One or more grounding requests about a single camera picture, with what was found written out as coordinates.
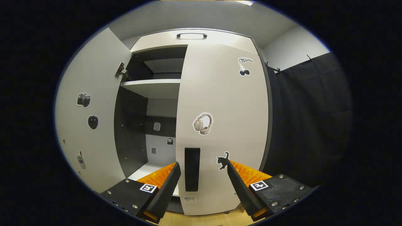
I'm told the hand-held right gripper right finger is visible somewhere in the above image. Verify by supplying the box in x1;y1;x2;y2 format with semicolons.
227;159;314;222

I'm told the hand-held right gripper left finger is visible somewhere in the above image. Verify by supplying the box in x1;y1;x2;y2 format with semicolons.
100;161;182;224

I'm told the white cabinet door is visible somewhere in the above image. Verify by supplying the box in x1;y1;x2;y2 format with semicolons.
175;43;270;216
55;27;133;193

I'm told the white shoe cabinet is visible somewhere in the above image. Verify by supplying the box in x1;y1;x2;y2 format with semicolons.
114;28;273;214

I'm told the black backdrop cloth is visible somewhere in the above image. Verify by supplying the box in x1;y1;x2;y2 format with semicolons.
261;52;354;189

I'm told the row of black cloth clips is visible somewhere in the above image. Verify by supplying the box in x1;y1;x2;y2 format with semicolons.
265;55;314;75

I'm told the white drawer with black handle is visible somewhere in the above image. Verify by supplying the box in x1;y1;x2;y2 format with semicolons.
130;28;259;55

